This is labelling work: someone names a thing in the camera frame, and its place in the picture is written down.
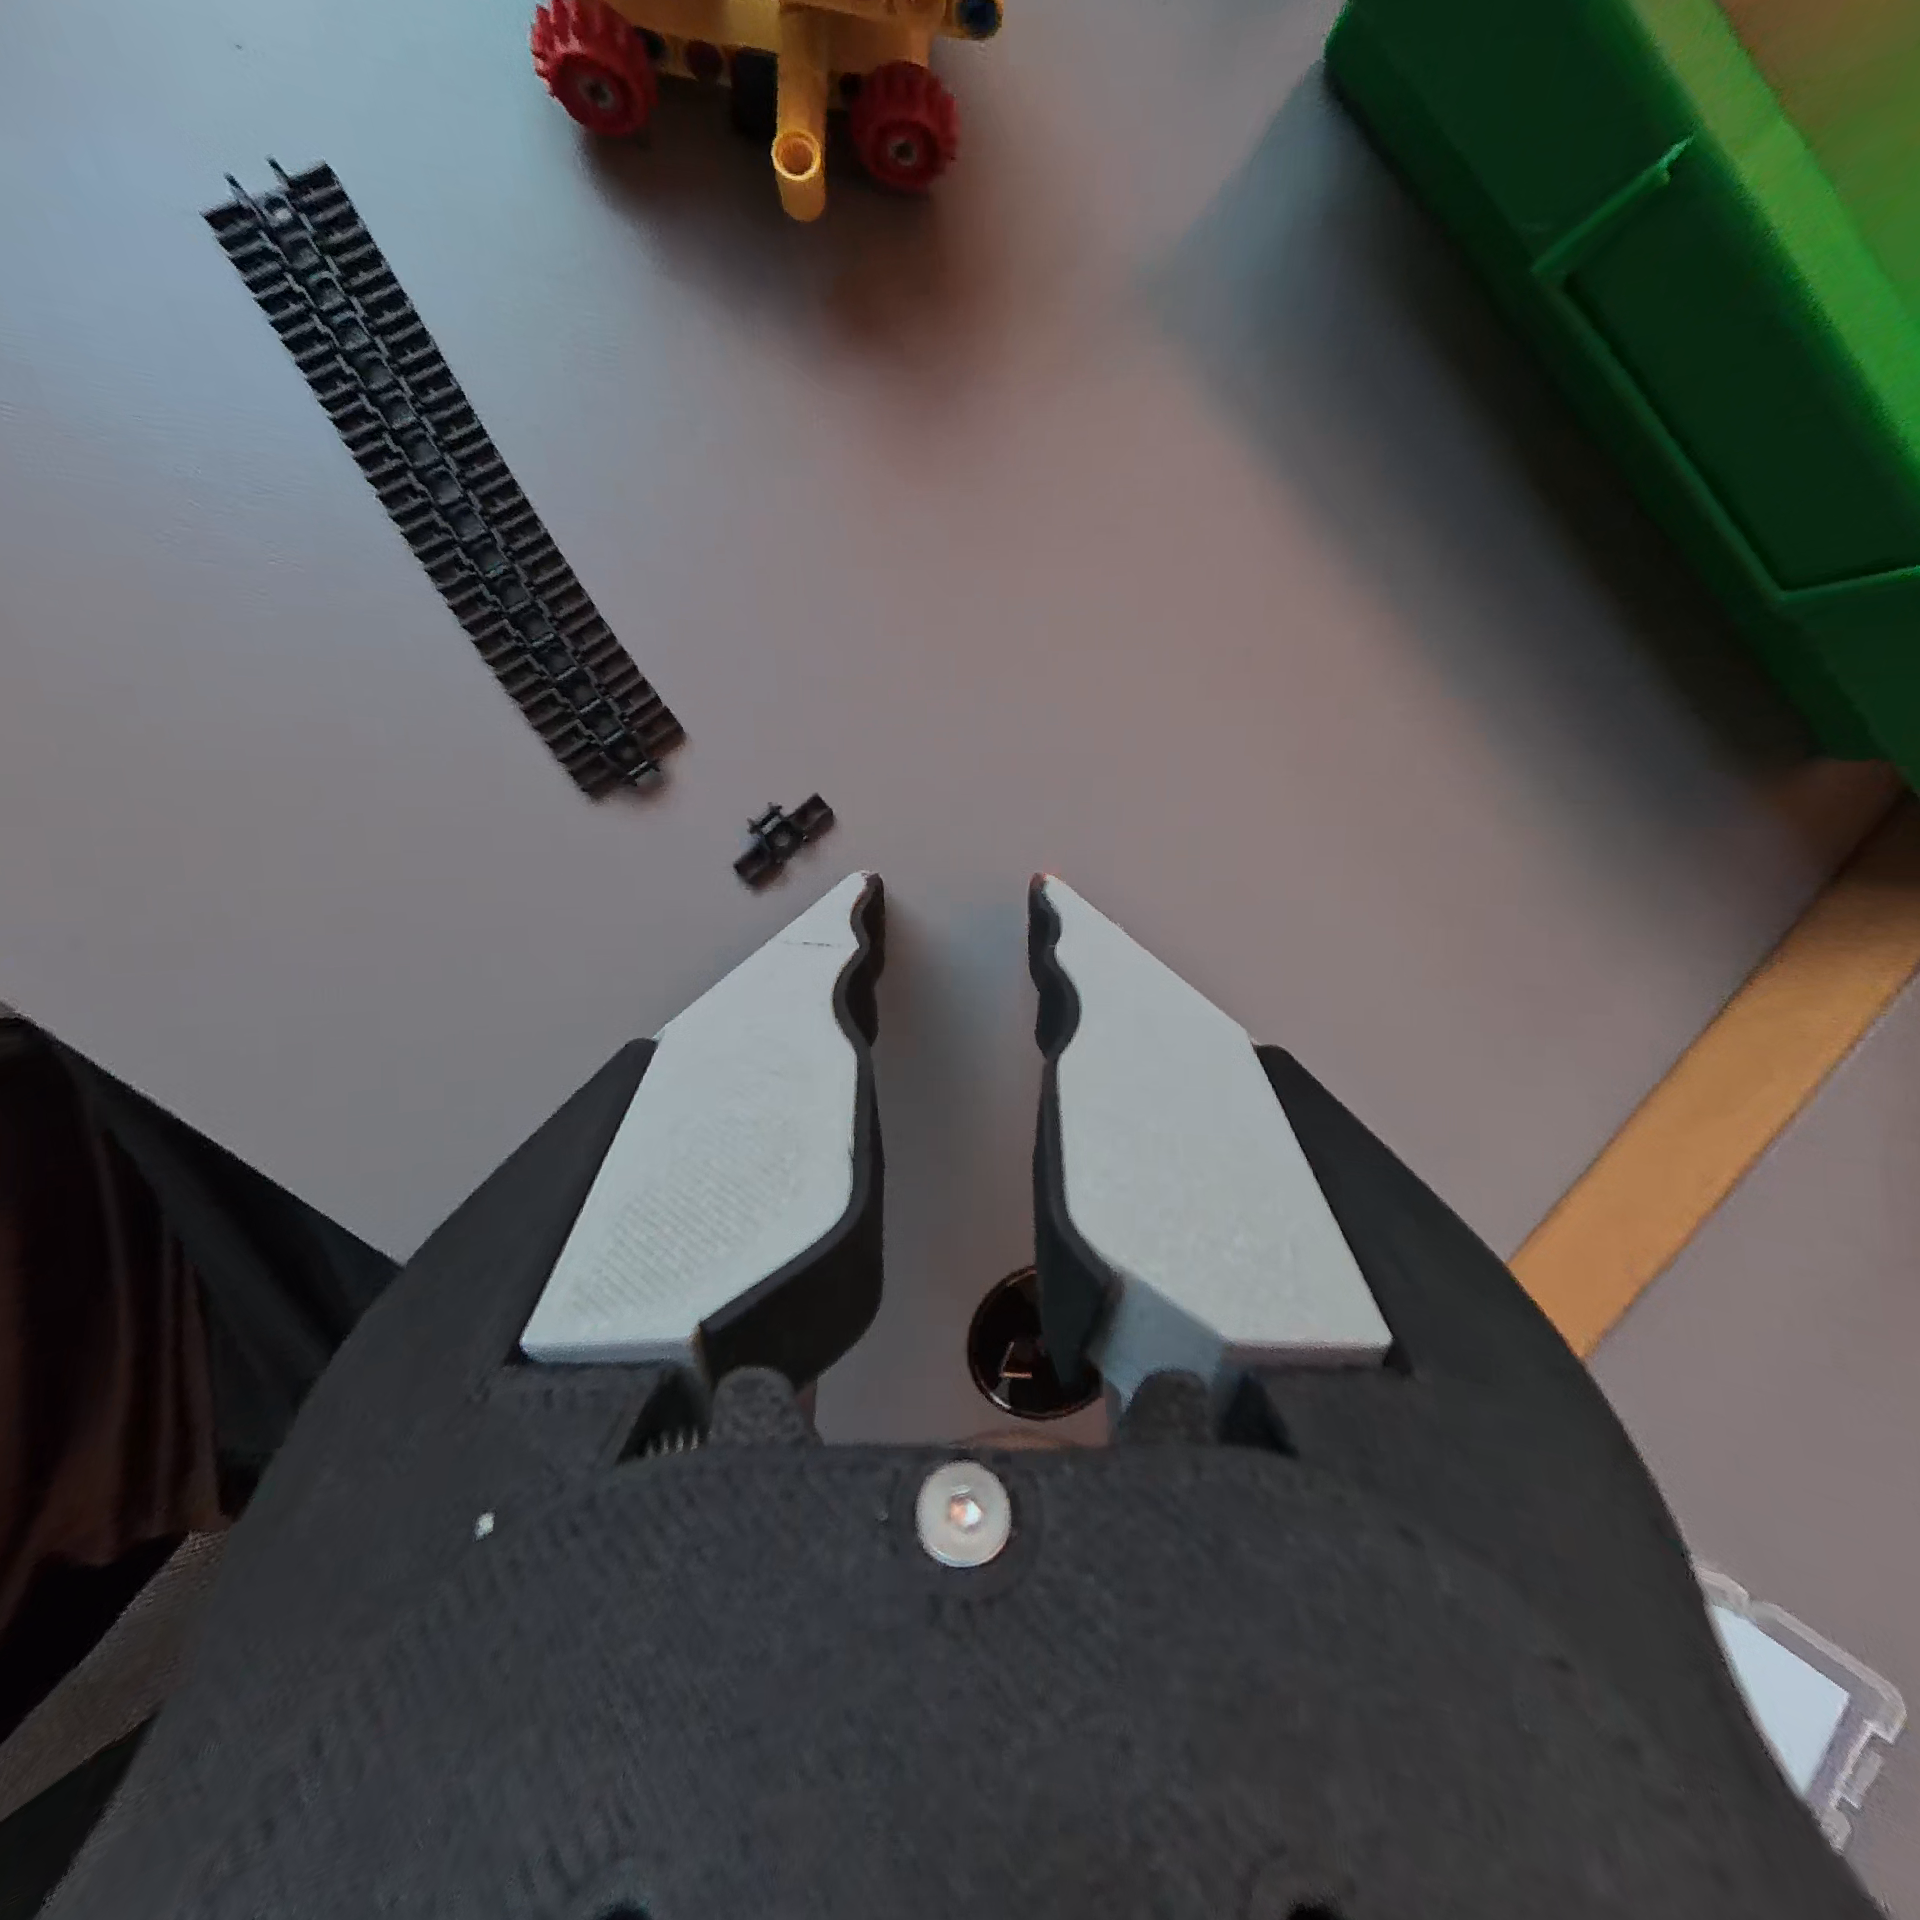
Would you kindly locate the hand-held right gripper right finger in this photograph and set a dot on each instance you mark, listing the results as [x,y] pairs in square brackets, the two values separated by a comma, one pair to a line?
[1201,1155]

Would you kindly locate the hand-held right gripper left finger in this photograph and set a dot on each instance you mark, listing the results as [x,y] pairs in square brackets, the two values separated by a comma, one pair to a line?
[733,1142]

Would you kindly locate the single black lego track link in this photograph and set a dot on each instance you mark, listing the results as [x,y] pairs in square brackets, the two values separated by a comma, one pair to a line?
[781,840]

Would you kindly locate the black lego track strip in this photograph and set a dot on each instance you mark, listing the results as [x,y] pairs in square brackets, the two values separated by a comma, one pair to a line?
[434,477]

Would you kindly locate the yellow lego bulldozer model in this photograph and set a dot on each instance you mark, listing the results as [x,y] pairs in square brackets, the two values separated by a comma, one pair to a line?
[780,90]

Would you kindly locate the person's dark clothing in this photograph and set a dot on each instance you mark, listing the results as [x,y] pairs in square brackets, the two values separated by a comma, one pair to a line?
[119,1243]

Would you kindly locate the clear plastic container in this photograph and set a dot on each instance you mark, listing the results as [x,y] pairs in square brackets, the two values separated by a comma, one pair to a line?
[1792,1694]

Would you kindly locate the green plastic storage bin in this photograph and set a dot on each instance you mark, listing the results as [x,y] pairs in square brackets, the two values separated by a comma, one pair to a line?
[1680,330]

